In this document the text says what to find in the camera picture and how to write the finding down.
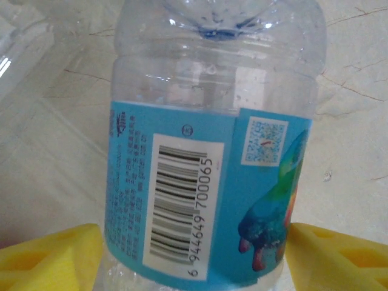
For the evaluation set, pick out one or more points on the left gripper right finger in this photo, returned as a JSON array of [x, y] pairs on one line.
[[339, 266]]

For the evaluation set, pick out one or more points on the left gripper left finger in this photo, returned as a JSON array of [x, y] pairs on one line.
[[45, 266]]

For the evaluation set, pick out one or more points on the clear bottle light-blue label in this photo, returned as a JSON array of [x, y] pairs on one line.
[[188, 182]]

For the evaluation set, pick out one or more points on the clear bottle red label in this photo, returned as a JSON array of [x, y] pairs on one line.
[[24, 54]]

